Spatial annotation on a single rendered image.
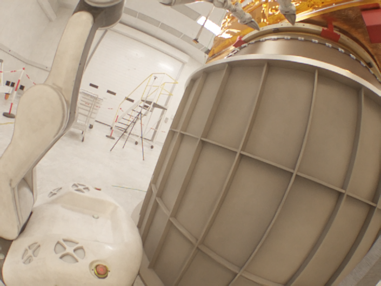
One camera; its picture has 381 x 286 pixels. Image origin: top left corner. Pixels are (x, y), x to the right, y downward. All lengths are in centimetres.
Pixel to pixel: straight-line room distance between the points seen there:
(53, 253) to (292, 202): 69
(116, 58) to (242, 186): 844
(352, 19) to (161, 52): 860
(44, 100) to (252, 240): 72
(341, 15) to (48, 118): 139
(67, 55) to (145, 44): 861
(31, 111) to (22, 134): 6
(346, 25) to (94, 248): 158
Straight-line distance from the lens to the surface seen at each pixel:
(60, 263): 48
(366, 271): 27
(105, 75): 842
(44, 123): 45
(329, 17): 120
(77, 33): 53
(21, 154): 50
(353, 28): 126
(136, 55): 871
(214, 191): 59
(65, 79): 49
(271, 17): 143
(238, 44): 143
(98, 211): 78
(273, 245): 57
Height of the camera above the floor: 75
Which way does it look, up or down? 1 degrees down
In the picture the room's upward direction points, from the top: 21 degrees clockwise
